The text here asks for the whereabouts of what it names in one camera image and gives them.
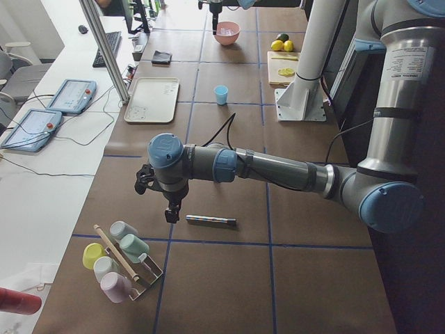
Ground grey cup on rack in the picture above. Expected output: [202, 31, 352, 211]
[109, 221, 138, 241]

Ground pile of clear ice cubes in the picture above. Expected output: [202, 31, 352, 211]
[217, 27, 234, 36]

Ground green cup on rack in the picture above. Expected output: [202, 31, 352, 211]
[119, 234, 149, 263]

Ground pink plastic bowl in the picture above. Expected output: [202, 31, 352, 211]
[213, 22, 241, 46]

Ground folded grey cloth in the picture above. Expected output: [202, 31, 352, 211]
[151, 50, 172, 65]

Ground yellow plastic knife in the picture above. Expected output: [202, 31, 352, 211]
[270, 56, 299, 61]

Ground white cup on rack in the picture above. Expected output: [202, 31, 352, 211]
[93, 256, 120, 283]

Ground wire cup rack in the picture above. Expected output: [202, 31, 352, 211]
[118, 249, 163, 301]

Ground lemon slices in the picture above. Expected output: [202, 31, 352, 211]
[277, 67, 295, 77]

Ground cream bear serving tray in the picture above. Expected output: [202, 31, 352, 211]
[124, 77, 179, 123]

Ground computer mouse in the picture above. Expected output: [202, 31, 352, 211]
[78, 25, 88, 34]

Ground wooden stick on rack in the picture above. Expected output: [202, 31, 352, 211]
[93, 224, 140, 282]

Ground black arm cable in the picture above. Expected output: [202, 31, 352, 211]
[201, 112, 237, 150]

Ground black keyboard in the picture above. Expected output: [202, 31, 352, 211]
[92, 31, 123, 68]

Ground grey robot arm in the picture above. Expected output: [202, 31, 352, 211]
[135, 1, 444, 233]
[197, 0, 259, 14]

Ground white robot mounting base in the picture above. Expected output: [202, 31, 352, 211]
[275, 0, 348, 122]

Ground blue teach pendant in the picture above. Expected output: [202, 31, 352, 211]
[46, 79, 97, 114]
[1, 109, 63, 152]

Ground wooden cutting board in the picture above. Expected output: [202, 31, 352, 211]
[267, 51, 300, 86]

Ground yellow cup on rack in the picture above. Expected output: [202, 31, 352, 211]
[82, 243, 106, 270]

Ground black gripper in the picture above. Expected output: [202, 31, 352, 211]
[134, 164, 189, 223]

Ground light blue plastic cup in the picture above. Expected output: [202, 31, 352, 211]
[213, 85, 229, 106]

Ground grey office chair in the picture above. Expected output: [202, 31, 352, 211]
[1, 41, 51, 104]

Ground pink cup on rack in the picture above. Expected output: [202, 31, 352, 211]
[100, 272, 132, 303]

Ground steel muddler with black tip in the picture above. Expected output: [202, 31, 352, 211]
[186, 214, 237, 228]

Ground green avocado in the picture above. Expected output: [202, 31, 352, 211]
[276, 33, 289, 42]

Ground yellow lemon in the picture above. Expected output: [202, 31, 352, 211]
[270, 40, 284, 51]
[282, 40, 294, 52]

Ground red cylinder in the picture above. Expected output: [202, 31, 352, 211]
[1, 287, 42, 315]

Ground blue teach pendant far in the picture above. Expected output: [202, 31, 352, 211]
[46, 79, 97, 114]

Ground aluminium frame post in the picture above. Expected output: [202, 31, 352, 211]
[79, 0, 130, 105]

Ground blue teach pendant near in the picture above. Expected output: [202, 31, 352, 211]
[1, 109, 63, 152]

